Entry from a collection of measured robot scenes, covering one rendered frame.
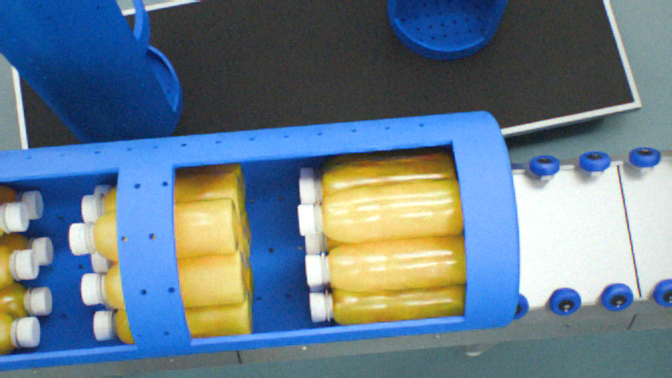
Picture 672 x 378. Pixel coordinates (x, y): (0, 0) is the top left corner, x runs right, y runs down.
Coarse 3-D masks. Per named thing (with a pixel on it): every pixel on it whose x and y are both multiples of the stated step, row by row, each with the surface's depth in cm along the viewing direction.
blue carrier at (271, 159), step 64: (320, 128) 117; (384, 128) 116; (448, 128) 115; (64, 192) 132; (128, 192) 109; (256, 192) 134; (512, 192) 109; (64, 256) 135; (128, 256) 107; (256, 256) 135; (512, 256) 109; (64, 320) 131; (128, 320) 110; (256, 320) 129; (448, 320) 115
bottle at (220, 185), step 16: (192, 176) 121; (208, 176) 121; (224, 176) 120; (112, 192) 120; (176, 192) 119; (192, 192) 119; (208, 192) 119; (224, 192) 119; (240, 192) 124; (96, 208) 120; (112, 208) 119; (240, 208) 124
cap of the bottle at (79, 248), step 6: (72, 228) 114; (78, 228) 114; (84, 228) 115; (72, 234) 114; (78, 234) 114; (72, 240) 114; (78, 240) 114; (72, 246) 114; (78, 246) 114; (84, 246) 114; (78, 252) 115; (84, 252) 115
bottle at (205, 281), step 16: (208, 256) 117; (224, 256) 116; (240, 256) 117; (112, 272) 116; (192, 272) 115; (208, 272) 115; (224, 272) 115; (240, 272) 115; (96, 288) 117; (112, 288) 115; (192, 288) 115; (208, 288) 115; (224, 288) 115; (240, 288) 115; (112, 304) 117; (192, 304) 116; (208, 304) 117; (224, 304) 117
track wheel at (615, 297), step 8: (608, 288) 132; (616, 288) 131; (624, 288) 131; (608, 296) 131; (616, 296) 131; (624, 296) 131; (632, 296) 132; (608, 304) 132; (616, 304) 132; (624, 304) 132
